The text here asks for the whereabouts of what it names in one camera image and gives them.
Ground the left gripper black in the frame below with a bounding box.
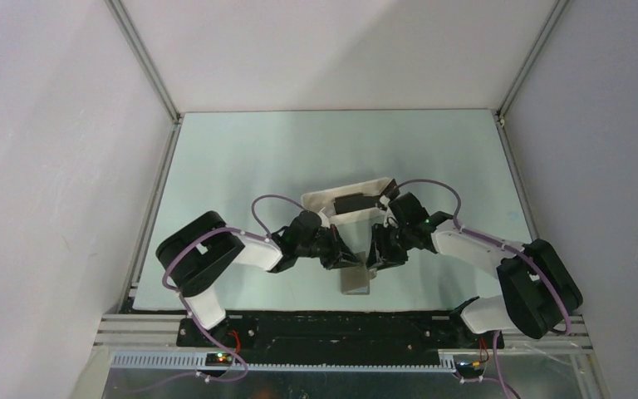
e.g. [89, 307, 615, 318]
[296, 224, 362, 270]

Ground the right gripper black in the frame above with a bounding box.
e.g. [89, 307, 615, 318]
[364, 223, 414, 271]

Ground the beige card holder wallet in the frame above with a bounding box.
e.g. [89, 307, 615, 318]
[340, 252, 377, 295]

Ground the white plastic tray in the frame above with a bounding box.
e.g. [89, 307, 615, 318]
[301, 177, 400, 226]

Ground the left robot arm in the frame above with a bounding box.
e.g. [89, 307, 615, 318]
[155, 210, 362, 347]

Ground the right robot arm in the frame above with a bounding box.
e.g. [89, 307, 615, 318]
[367, 193, 582, 347]

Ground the black credit cards stack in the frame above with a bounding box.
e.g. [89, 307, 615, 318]
[333, 193, 380, 215]

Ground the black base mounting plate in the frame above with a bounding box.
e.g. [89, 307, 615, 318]
[176, 311, 504, 366]

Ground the right circuit board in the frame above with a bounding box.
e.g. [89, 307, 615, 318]
[455, 361, 486, 370]

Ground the circuit board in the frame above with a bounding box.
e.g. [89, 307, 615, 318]
[205, 353, 234, 367]
[455, 361, 486, 370]

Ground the left circuit board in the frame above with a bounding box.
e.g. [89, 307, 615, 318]
[205, 353, 234, 367]

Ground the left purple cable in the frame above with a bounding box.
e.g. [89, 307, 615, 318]
[162, 195, 305, 384]

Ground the aluminium frame rail front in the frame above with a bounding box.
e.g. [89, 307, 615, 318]
[95, 311, 593, 371]

